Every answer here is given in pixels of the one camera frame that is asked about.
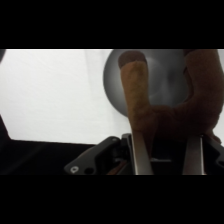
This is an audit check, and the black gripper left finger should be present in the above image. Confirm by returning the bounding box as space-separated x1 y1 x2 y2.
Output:
129 131 155 176

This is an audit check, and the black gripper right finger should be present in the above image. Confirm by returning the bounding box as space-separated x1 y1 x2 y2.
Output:
181 134 206 176

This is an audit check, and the brown deer plush toy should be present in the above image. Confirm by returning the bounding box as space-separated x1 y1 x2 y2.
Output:
117 49 224 145

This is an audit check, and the grey bowl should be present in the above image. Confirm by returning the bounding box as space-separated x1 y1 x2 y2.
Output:
102 49 198 118

